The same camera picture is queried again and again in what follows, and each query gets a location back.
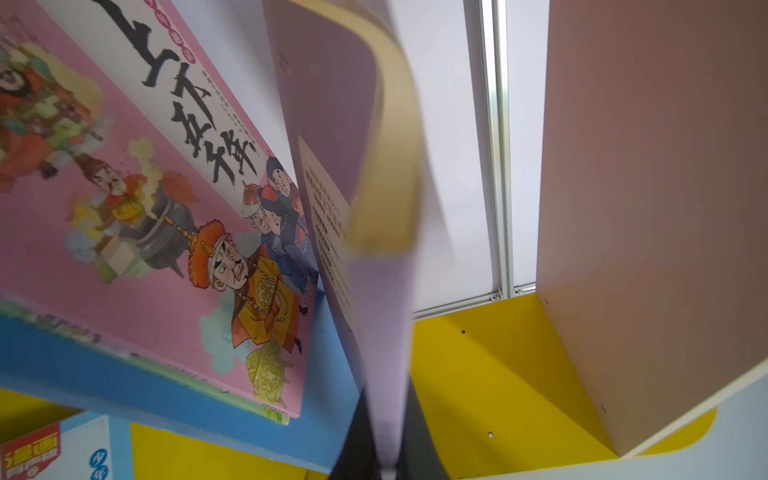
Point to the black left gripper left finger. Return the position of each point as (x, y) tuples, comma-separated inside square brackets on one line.
[(358, 459)]

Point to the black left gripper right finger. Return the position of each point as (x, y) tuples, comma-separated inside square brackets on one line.
[(419, 459)]

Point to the pink comic book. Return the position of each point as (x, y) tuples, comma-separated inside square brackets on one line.
[(140, 203)]

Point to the yellow pink blue bookshelf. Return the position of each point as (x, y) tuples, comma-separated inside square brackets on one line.
[(639, 150)]

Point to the aluminium cage frame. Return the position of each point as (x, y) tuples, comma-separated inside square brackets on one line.
[(490, 76)]

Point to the light blue comic book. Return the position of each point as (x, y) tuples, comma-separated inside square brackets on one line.
[(87, 446)]

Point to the purple comic book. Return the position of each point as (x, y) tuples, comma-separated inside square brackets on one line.
[(355, 132)]

